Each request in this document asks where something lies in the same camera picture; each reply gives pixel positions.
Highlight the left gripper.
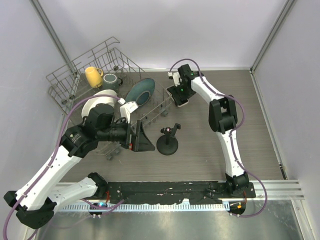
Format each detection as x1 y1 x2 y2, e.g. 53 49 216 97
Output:
97 117 155 151

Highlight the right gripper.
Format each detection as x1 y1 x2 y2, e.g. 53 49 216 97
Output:
168 81 196 106

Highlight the black phone with pink case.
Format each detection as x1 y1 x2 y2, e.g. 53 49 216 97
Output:
166 86 189 107

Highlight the black phone stand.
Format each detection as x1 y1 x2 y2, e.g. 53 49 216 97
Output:
156 123 181 156

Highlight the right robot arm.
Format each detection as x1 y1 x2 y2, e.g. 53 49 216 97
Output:
166 64 249 198

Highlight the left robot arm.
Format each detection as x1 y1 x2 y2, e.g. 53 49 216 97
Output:
3 101 155 230

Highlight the blue ceramic plate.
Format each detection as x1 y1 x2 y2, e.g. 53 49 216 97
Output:
125 78 156 107

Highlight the white plate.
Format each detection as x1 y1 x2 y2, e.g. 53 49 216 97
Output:
81 89 119 118

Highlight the dark grey mug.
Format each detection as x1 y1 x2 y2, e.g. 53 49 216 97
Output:
102 73 123 92

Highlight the yellow mug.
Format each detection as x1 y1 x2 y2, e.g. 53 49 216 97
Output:
85 66 104 88

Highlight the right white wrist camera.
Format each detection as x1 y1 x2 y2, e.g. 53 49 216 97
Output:
167 71 181 87

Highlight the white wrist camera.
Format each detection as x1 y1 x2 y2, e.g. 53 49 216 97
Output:
117 98 139 123
167 71 181 87

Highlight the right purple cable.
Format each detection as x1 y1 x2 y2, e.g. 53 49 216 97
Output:
169 58 268 218

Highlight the purple cable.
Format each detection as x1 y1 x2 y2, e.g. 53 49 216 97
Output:
169 58 268 218
3 94 126 240

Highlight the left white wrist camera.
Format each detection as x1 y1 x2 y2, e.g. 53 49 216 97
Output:
117 98 139 123

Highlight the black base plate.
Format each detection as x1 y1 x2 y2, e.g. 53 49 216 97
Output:
100 181 256 205

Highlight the grey wire dish rack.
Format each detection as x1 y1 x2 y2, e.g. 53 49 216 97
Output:
45 36 172 161

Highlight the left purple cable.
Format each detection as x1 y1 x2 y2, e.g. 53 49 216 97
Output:
3 94 126 240

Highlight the white slotted cable duct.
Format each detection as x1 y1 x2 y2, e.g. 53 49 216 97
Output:
60 200 230 213

